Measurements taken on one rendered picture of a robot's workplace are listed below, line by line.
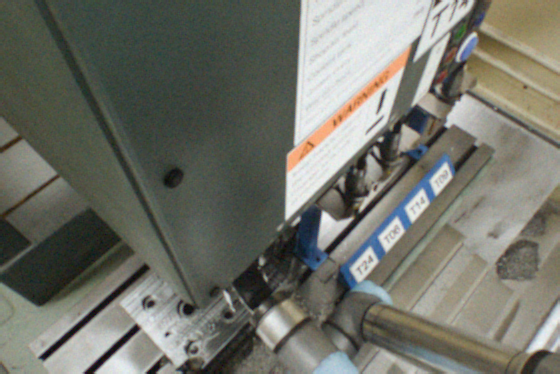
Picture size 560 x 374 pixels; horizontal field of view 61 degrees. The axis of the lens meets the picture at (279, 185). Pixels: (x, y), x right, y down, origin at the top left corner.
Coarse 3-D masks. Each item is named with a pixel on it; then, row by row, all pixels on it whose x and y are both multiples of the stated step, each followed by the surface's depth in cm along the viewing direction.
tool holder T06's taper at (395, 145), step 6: (390, 126) 89; (390, 132) 89; (396, 132) 88; (402, 132) 89; (384, 138) 91; (390, 138) 90; (396, 138) 89; (402, 138) 90; (384, 144) 92; (390, 144) 91; (396, 144) 90; (384, 150) 93; (390, 150) 92; (396, 150) 92; (384, 156) 93; (390, 156) 93; (396, 156) 93
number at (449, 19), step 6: (456, 0) 42; (462, 0) 43; (468, 0) 45; (450, 6) 42; (456, 6) 43; (462, 6) 44; (468, 6) 46; (450, 12) 43; (456, 12) 44; (462, 12) 46; (444, 18) 42; (450, 18) 44; (444, 24) 44
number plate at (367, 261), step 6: (366, 252) 112; (372, 252) 113; (360, 258) 111; (366, 258) 113; (372, 258) 114; (354, 264) 111; (360, 264) 112; (366, 264) 113; (372, 264) 114; (354, 270) 111; (360, 270) 112; (366, 270) 113; (354, 276) 111; (360, 276) 112
